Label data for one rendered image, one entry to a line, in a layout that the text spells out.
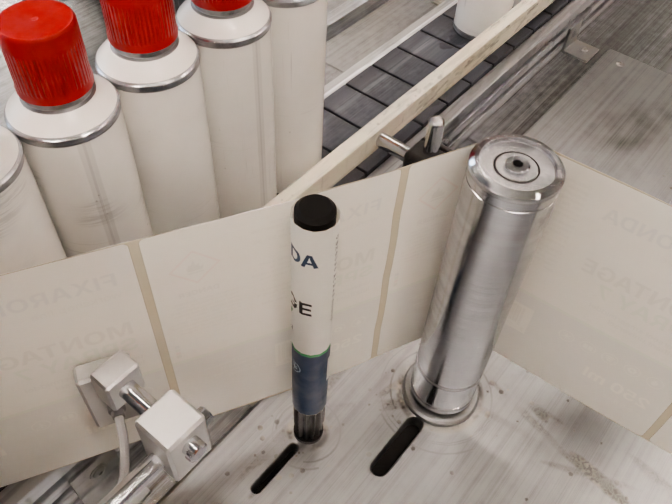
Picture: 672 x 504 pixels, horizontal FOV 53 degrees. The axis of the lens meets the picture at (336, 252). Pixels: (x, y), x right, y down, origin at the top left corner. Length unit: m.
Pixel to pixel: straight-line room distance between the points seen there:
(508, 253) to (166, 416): 0.15
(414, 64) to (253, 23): 0.29
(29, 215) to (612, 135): 0.46
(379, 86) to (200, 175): 0.26
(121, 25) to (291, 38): 0.12
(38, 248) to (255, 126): 0.14
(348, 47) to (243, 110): 0.36
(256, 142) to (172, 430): 0.21
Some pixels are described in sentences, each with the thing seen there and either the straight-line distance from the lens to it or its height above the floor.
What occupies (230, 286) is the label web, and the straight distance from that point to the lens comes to 0.28.
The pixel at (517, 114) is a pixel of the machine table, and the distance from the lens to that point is 0.70.
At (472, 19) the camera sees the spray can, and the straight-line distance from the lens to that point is 0.68.
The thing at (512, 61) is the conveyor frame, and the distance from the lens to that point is 0.68.
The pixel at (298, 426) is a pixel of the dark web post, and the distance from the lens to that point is 0.38.
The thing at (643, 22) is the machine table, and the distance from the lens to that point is 0.89.
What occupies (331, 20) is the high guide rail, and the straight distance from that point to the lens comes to 0.54.
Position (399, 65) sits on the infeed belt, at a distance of 0.64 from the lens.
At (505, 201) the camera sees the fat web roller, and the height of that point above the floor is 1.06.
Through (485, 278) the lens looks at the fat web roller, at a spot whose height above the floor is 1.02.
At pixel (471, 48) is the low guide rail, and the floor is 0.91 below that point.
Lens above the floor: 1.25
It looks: 50 degrees down
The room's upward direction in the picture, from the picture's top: 4 degrees clockwise
